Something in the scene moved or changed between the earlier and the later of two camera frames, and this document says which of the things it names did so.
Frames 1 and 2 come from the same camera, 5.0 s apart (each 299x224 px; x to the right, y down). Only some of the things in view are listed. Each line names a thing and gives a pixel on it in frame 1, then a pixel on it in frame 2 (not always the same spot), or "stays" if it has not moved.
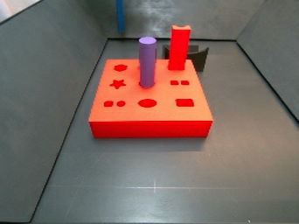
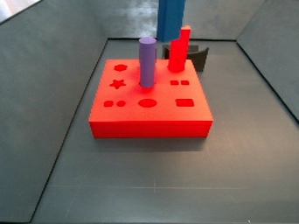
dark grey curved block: x=196 y=55 stays
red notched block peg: x=179 y=45 stays
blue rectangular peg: x=120 y=16 to x=169 y=19
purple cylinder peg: x=147 y=60 stays
